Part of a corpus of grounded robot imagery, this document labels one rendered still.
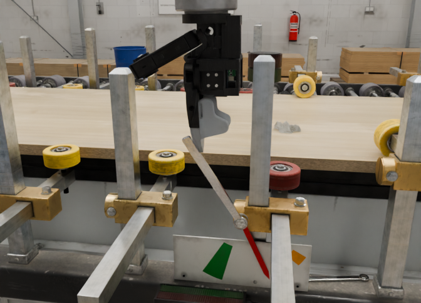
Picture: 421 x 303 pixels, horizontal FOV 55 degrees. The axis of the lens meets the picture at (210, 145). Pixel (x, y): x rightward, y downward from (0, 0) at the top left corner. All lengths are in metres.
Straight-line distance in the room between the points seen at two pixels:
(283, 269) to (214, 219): 0.44
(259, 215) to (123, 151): 0.27
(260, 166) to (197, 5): 0.30
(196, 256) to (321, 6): 7.26
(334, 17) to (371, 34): 0.73
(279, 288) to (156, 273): 0.36
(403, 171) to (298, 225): 0.20
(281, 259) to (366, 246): 0.47
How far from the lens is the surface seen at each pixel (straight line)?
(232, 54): 0.60
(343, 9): 7.95
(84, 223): 1.13
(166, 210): 0.77
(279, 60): 0.72
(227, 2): 0.58
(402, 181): 0.75
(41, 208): 0.87
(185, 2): 0.58
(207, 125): 0.62
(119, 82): 0.73
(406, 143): 0.73
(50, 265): 0.95
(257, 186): 0.73
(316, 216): 1.01
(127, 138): 0.75
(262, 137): 0.70
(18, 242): 0.95
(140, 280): 0.86
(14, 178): 0.89
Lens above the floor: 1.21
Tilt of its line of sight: 18 degrees down
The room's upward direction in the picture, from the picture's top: straight up
